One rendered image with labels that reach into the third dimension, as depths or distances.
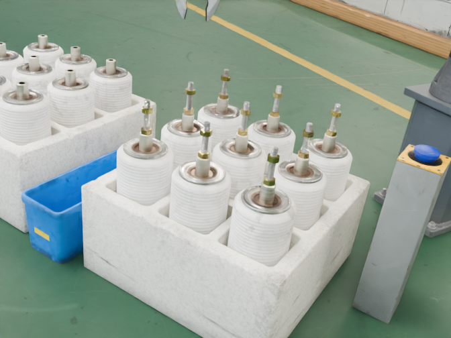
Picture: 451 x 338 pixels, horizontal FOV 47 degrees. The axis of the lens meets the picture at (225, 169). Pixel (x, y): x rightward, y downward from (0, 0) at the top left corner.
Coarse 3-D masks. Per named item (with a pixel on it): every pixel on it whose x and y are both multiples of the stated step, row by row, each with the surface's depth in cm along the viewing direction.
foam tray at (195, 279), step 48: (96, 192) 87; (96, 240) 91; (144, 240) 84; (192, 240) 78; (336, 240) 93; (144, 288) 89; (192, 288) 82; (240, 288) 76; (288, 288) 76; (240, 336) 79; (288, 336) 87
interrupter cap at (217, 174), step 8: (192, 160) 85; (184, 168) 82; (192, 168) 83; (216, 168) 83; (184, 176) 80; (192, 176) 80; (200, 176) 81; (208, 176) 81; (216, 176) 81; (224, 176) 81; (200, 184) 79; (208, 184) 79
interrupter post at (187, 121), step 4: (184, 116) 94; (188, 116) 94; (192, 116) 94; (184, 120) 94; (188, 120) 94; (192, 120) 95; (184, 124) 95; (188, 124) 95; (192, 124) 95; (184, 128) 95; (188, 128) 95; (192, 128) 96
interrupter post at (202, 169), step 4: (200, 160) 80; (204, 160) 80; (208, 160) 80; (196, 164) 81; (200, 164) 80; (204, 164) 80; (208, 164) 81; (196, 168) 81; (200, 168) 81; (204, 168) 81; (208, 168) 81; (196, 172) 81; (200, 172) 81; (204, 172) 81; (208, 172) 82
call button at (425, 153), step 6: (420, 144) 82; (414, 150) 81; (420, 150) 80; (426, 150) 80; (432, 150) 80; (438, 150) 81; (420, 156) 80; (426, 156) 79; (432, 156) 79; (438, 156) 79
